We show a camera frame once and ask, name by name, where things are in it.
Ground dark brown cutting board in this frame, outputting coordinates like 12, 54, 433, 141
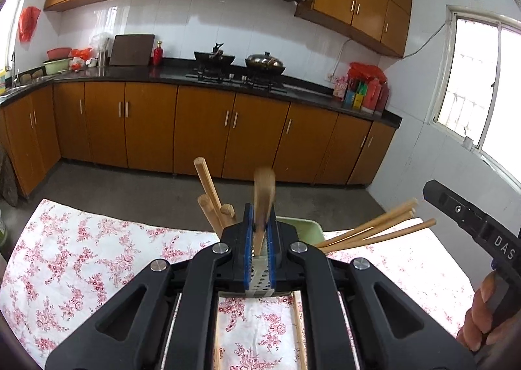
109, 34, 156, 67

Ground green perforated chopstick holder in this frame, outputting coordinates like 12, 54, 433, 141
244, 215, 325, 299

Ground brown lower kitchen cabinets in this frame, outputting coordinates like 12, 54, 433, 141
0, 81, 396, 197

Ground orange-red plastic bag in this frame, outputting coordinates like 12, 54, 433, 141
68, 48, 92, 70

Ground gas stove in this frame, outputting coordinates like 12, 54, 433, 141
186, 67, 288, 93

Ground red condiment packages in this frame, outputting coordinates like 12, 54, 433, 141
333, 62, 390, 112

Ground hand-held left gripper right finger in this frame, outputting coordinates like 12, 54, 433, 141
266, 207, 477, 370

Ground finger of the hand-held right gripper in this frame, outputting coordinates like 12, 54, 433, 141
422, 179, 480, 229

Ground red floral tablecloth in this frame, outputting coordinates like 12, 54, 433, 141
0, 198, 478, 370

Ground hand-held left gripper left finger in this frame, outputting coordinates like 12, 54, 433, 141
45, 203, 255, 370

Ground black wok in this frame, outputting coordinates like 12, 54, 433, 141
194, 42, 237, 68

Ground dark wok with lid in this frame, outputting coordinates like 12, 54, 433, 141
245, 51, 286, 75

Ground white framed window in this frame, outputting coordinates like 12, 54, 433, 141
431, 4, 521, 163

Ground black kitchen countertop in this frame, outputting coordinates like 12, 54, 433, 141
0, 56, 403, 128

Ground grey wall cable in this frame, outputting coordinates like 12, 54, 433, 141
331, 7, 456, 78

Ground red hanging plastic bag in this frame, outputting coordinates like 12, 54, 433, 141
19, 6, 41, 43

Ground green basin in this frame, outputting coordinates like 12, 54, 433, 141
43, 59, 72, 76

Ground white plastic bag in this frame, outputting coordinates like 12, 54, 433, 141
91, 32, 112, 52

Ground person's right hand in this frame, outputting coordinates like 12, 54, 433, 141
456, 271, 507, 353

